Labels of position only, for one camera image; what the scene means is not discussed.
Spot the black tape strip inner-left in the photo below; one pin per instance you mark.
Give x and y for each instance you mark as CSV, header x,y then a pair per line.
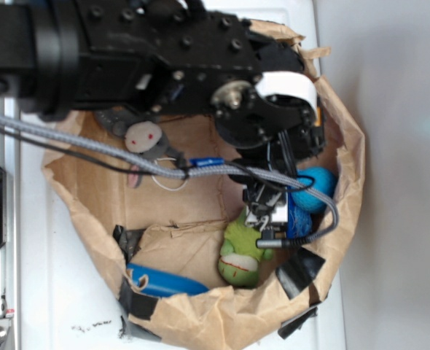
x,y
128,240

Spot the blue plastic tub rim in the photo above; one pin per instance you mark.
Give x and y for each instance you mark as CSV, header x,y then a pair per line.
x,y
162,284

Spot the black tape strip right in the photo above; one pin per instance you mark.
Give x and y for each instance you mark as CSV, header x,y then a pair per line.
x,y
299,271

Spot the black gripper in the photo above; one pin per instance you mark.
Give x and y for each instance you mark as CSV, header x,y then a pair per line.
x,y
282,107

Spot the grey plush bunny toy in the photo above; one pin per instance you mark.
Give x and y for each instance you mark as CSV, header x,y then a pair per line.
x,y
143,137

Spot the blue cloth piece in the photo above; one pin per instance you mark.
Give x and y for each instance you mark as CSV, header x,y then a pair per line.
x,y
299,223

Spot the green plush toy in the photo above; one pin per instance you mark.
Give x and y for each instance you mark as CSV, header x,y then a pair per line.
x,y
240,258

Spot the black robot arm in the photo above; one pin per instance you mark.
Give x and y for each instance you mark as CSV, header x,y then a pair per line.
x,y
159,58

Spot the brown paper bag basin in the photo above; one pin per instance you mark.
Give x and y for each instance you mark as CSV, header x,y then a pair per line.
x,y
184,229

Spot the black tape strip bottom-left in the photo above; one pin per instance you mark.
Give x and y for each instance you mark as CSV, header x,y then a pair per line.
x,y
141,307

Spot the aluminium frame rail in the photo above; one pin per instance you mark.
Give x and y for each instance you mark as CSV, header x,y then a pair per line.
x,y
10,244

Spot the small wrist camera board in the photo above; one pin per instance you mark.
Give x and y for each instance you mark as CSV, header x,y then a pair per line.
x,y
266,210

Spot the black tape strip bottom-right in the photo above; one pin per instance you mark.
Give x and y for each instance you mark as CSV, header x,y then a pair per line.
x,y
288,327

